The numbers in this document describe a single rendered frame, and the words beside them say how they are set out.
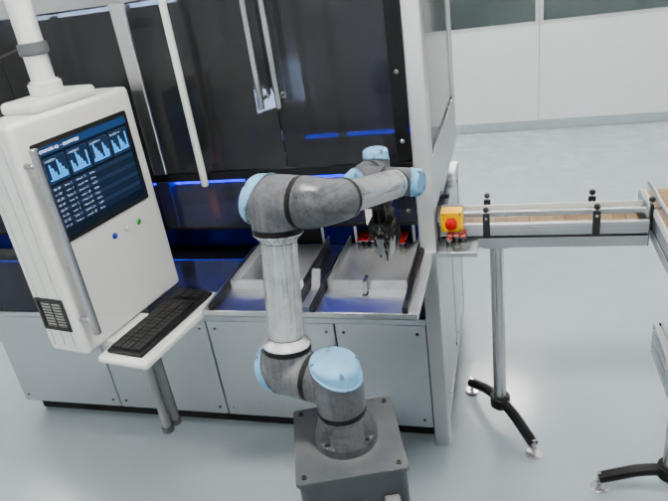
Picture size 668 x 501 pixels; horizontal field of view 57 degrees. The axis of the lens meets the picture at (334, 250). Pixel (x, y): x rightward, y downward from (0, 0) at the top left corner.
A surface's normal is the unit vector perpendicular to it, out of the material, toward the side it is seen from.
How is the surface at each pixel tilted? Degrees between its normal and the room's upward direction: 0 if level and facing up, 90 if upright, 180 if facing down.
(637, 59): 90
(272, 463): 0
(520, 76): 90
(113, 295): 90
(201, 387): 90
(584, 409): 0
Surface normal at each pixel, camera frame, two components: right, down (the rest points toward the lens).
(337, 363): -0.02, -0.88
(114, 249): 0.91, 0.06
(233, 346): -0.25, 0.44
